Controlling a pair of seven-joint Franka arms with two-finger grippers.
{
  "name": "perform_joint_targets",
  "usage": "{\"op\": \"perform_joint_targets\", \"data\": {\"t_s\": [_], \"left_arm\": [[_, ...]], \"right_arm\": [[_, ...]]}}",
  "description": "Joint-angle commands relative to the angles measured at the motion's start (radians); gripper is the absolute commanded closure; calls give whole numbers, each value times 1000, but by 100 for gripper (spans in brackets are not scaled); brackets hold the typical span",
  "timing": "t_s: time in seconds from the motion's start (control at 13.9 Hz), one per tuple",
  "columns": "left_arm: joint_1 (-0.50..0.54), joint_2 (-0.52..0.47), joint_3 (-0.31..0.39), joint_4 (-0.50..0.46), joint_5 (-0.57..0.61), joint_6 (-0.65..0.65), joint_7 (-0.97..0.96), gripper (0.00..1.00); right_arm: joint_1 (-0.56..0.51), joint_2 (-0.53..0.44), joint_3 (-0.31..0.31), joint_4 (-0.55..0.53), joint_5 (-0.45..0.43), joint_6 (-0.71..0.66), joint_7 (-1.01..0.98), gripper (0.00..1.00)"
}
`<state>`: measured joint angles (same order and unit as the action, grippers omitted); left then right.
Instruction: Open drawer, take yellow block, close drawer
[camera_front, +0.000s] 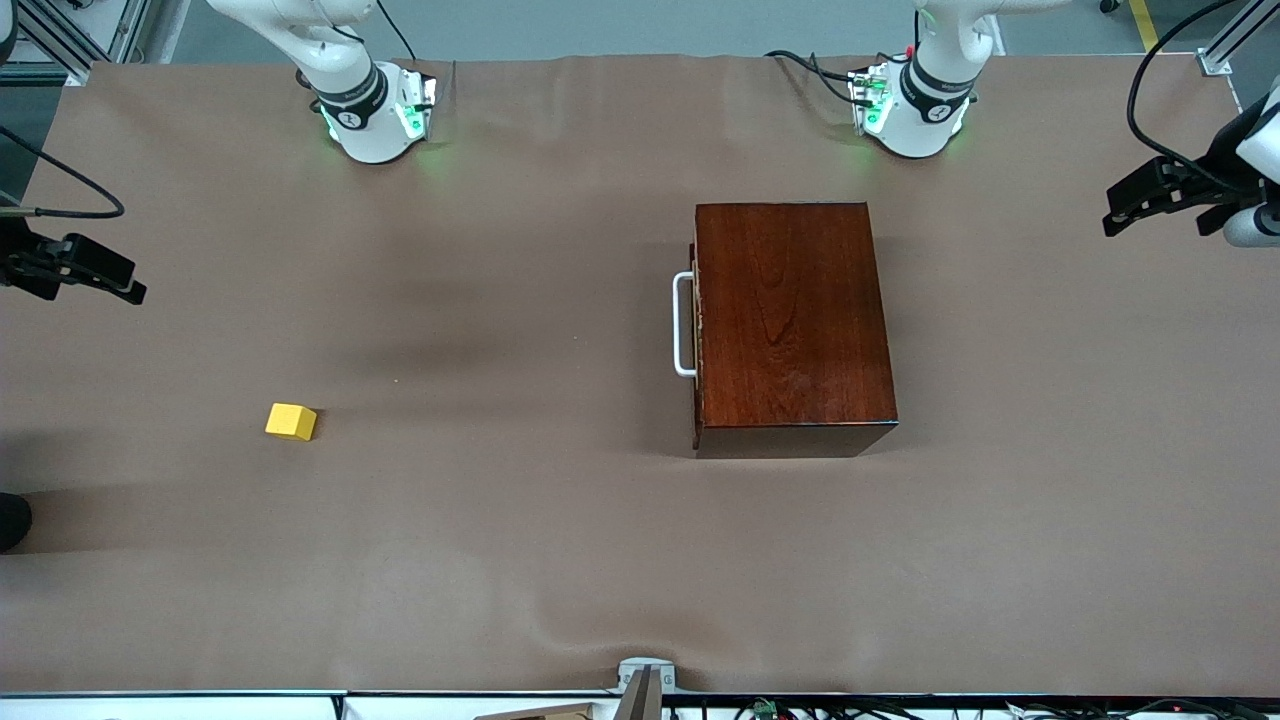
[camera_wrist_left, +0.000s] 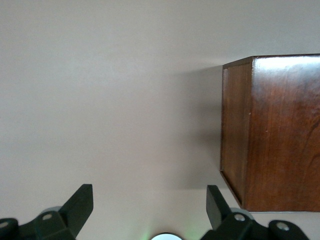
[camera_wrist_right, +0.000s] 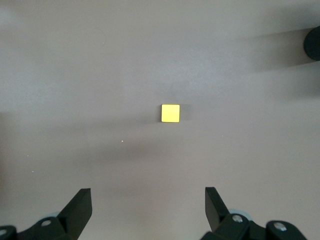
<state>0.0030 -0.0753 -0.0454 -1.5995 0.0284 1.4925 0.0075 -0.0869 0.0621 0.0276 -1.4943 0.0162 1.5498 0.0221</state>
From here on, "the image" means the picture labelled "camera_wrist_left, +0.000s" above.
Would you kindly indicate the dark red wooden cabinet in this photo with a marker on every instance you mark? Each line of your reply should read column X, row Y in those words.
column 282, row 137

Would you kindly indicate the brown table cloth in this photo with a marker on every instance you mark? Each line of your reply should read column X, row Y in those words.
column 100, row 100

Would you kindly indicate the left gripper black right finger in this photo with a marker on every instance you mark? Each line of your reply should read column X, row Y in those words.
column 225, row 225

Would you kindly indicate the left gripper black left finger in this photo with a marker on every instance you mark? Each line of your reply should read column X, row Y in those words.
column 70, row 215

